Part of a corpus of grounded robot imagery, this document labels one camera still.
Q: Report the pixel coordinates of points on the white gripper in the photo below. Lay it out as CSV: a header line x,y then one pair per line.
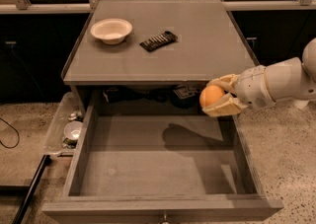
x,y
252,87

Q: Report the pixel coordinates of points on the orange fruit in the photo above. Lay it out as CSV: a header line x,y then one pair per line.
x,y
210,95

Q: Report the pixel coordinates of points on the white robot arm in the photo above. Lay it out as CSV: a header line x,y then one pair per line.
x,y
293,79

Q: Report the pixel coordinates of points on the clutter of dark objects behind drawer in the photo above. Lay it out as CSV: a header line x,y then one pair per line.
x,y
180,96

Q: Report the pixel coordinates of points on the open grey top drawer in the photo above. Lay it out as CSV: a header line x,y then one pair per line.
x,y
146,162

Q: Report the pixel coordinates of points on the grey cabinet counter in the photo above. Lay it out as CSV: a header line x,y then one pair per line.
x,y
157,57

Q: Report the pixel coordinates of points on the black remote control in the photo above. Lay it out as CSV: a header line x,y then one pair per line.
x,y
158,41

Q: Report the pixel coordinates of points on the white paper bowl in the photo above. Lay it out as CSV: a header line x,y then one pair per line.
x,y
111,31

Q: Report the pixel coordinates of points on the small white bowl in bin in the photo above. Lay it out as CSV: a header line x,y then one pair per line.
x,y
72,130

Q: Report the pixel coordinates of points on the clear plastic storage bin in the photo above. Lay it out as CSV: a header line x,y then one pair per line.
x,y
55,143

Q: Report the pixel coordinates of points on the black bar on floor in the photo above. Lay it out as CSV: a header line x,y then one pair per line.
x,y
31,189

